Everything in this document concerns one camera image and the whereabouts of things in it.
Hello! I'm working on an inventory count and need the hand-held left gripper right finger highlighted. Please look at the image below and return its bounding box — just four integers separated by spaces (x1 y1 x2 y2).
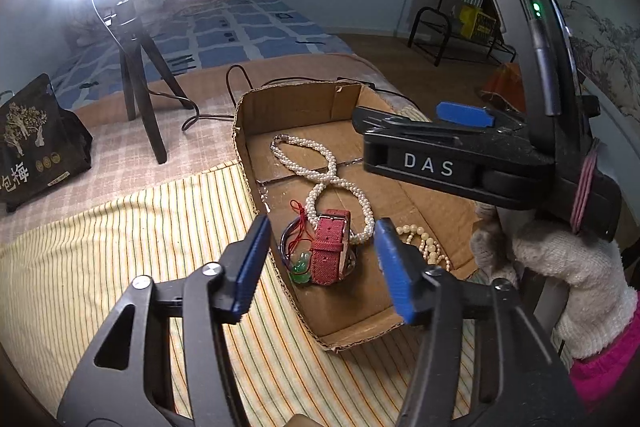
375 218 586 427

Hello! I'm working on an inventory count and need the beige plaid bed sheet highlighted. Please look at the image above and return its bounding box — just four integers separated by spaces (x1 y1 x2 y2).
0 57 391 248

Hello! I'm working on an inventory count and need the landscape wall poster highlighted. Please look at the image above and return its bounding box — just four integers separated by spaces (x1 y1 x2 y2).
555 0 640 148

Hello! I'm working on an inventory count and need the black power cable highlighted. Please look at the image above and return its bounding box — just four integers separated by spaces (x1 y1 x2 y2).
182 64 401 132

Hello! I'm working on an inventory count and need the pink rubber band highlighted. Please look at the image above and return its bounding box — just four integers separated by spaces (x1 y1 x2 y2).
570 147 599 230

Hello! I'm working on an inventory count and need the black snack bag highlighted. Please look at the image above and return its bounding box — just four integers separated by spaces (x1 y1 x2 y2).
0 74 93 212

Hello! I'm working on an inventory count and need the dark thin bangle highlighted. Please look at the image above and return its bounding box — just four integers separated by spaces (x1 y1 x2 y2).
280 219 313 269

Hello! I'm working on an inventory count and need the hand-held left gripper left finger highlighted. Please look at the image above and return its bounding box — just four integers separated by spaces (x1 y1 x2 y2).
57 214 273 427

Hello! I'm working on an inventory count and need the yellow striped mat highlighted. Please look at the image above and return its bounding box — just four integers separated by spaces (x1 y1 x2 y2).
0 159 566 427

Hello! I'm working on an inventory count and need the red strap watch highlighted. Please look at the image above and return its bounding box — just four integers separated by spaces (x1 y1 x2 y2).
310 208 358 288

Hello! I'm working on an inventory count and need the green striped towel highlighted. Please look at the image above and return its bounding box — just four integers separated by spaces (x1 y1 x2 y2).
390 104 431 122

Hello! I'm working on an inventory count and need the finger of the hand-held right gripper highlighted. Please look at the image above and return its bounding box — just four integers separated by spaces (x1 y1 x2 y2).
352 102 528 146

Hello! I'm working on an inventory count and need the person's right forearm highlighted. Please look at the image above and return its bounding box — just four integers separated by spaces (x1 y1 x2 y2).
570 307 640 413

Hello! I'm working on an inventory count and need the thick white pearl necklace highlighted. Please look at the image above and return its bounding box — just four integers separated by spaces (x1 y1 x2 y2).
270 134 376 244

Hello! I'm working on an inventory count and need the black tripod stand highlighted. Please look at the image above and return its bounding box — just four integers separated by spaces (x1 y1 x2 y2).
102 0 193 165

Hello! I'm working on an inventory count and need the cream bead necklace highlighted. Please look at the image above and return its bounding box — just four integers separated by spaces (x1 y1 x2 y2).
395 222 453 273

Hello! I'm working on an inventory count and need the orange cloth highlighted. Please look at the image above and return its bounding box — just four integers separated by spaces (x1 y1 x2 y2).
480 62 526 110

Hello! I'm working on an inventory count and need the green pendant red string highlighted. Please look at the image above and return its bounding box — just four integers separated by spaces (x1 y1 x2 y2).
289 201 313 285

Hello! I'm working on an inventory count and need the cardboard box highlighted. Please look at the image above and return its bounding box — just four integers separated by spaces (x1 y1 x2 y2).
232 82 483 353

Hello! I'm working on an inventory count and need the blue patterned blanket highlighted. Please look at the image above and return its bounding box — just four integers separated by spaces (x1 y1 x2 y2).
50 0 356 108

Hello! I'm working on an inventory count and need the person's right hand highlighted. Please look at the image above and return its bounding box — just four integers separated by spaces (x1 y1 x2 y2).
470 202 638 358

